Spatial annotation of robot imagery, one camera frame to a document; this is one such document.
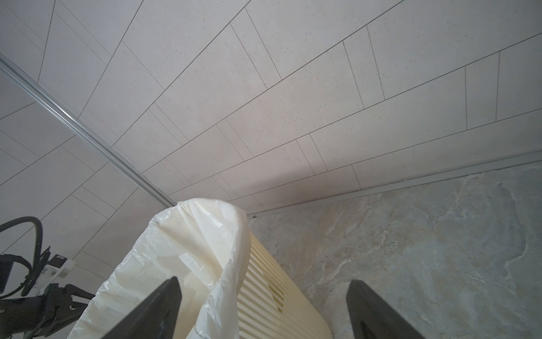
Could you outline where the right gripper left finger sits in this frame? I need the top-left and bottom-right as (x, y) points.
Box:
(102, 277), (182, 339)

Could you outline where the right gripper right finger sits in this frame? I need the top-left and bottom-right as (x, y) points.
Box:
(346, 280), (424, 338)

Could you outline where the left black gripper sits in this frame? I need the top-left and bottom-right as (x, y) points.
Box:
(1, 283), (95, 338)

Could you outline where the white plastic bin liner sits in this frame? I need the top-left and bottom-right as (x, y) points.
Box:
(69, 199), (250, 338)

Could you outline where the cream woven waste bin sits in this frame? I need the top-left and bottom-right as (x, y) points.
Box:
(237, 235), (333, 338)

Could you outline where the left black corrugated cable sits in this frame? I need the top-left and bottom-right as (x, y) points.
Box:
(0, 216), (52, 299)

